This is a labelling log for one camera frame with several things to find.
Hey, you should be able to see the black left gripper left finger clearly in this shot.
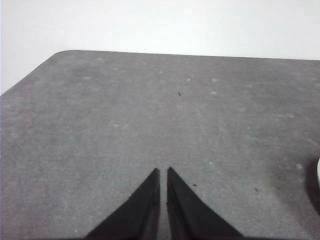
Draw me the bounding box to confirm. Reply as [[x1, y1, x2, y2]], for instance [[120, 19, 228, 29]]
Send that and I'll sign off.
[[86, 167, 161, 240]]

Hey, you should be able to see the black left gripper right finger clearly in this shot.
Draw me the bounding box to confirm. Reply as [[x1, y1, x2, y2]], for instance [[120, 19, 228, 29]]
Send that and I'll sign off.
[[166, 166, 247, 240]]

